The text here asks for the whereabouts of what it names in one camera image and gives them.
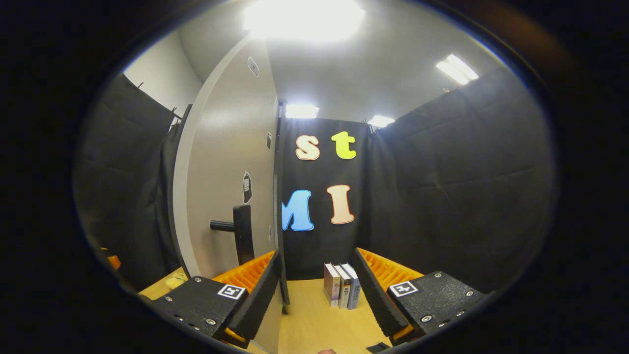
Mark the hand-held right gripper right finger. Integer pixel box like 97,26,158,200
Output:
353,247,492,347

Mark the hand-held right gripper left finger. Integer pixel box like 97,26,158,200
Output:
147,249,283,350

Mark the black door handle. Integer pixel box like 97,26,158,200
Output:
210,204,256,266

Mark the grey cabinet door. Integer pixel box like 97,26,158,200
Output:
167,37,286,354

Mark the blue book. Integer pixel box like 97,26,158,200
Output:
342,263,362,310

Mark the book with purple cover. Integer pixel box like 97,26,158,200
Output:
323,263,341,308

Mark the black backdrop cloth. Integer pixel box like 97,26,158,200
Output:
74,66,558,295

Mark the double ceiling light panel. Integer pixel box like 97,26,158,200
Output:
435,53,480,86

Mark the large ceiling light panel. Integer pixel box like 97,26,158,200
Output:
243,0,367,43

